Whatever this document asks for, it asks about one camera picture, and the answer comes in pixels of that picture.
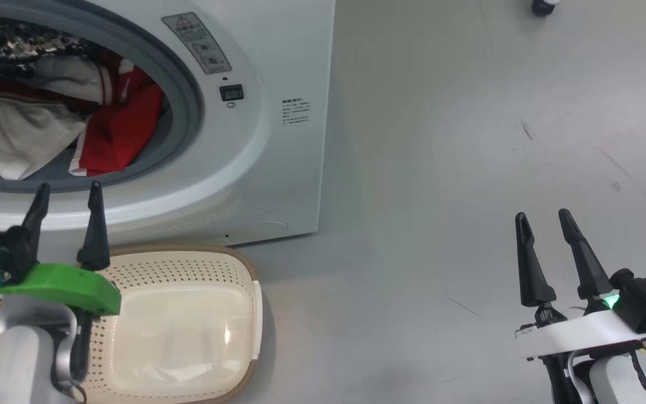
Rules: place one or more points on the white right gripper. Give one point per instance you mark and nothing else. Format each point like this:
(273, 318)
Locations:
(581, 334)

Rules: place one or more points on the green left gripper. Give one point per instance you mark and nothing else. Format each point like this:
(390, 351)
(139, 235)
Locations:
(70, 286)

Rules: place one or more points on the white cloth garment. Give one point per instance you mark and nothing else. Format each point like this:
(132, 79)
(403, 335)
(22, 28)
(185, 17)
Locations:
(20, 134)

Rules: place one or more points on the red garment white stripes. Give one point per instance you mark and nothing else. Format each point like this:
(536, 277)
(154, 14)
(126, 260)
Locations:
(121, 129)

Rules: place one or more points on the cream perforated laundry basket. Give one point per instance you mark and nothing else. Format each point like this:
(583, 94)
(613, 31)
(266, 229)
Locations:
(188, 336)

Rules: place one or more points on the grey rubber door gasket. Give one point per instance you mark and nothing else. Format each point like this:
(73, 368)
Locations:
(185, 106)

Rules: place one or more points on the black door lock latch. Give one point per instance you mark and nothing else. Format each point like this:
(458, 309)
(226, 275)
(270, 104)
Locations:
(231, 92)

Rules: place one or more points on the white washing machine body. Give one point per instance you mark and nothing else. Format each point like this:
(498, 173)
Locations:
(289, 168)

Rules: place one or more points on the grey warning sticker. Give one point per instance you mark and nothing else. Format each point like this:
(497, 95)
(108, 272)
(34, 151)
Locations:
(197, 44)

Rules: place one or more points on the small printed text label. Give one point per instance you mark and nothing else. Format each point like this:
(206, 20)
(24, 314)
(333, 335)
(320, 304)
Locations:
(296, 111)

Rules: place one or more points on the black caster wheel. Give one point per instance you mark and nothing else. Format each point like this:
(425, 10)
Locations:
(544, 7)

